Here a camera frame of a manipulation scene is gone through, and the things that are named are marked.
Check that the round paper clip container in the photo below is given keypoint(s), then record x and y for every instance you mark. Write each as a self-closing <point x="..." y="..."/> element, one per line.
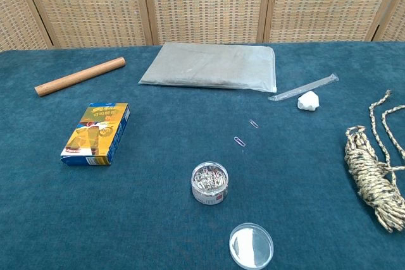
<point x="209" y="183"/>

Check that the teal blue tablecloth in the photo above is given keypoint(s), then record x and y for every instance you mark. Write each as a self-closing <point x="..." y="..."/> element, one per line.
<point x="142" y="213"/>

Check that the clear round jar lid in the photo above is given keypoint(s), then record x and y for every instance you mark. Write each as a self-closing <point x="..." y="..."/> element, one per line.
<point x="251" y="244"/>

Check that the wooden cylindrical stick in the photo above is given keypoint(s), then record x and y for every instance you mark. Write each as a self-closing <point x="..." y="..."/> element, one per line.
<point x="79" y="76"/>

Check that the clear wrapped straw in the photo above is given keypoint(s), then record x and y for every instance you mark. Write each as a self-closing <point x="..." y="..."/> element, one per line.
<point x="303" y="87"/>

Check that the woven bamboo folding screen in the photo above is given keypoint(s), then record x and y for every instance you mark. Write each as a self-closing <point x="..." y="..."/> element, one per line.
<point x="202" y="4"/>

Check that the grey clear zip bag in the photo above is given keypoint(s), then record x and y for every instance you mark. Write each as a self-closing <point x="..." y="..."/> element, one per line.
<point x="209" y="64"/>

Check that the yellow blue snack box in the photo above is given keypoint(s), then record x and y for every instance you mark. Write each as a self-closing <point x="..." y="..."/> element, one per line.
<point x="95" y="134"/>

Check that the paper clip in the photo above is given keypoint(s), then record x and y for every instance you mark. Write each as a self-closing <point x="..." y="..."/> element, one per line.
<point x="253" y="123"/>
<point x="239" y="141"/>

